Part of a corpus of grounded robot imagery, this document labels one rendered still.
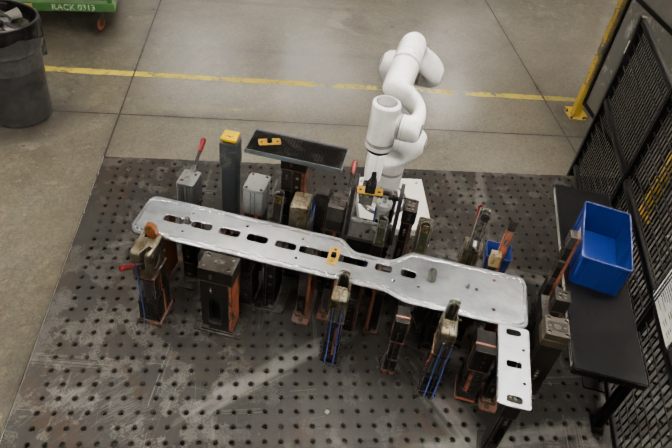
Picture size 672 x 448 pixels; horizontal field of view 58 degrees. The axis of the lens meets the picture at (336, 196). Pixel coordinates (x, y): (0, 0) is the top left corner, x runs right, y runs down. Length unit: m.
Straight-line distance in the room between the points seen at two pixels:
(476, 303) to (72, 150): 2.97
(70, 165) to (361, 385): 2.61
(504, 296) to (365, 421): 0.62
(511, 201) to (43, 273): 2.41
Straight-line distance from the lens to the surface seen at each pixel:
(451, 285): 2.08
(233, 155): 2.31
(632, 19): 4.77
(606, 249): 2.41
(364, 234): 2.22
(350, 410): 2.09
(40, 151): 4.30
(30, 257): 3.60
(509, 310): 2.08
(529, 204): 3.01
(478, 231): 2.11
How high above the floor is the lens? 2.51
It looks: 41 degrees down
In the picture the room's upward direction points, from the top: 8 degrees clockwise
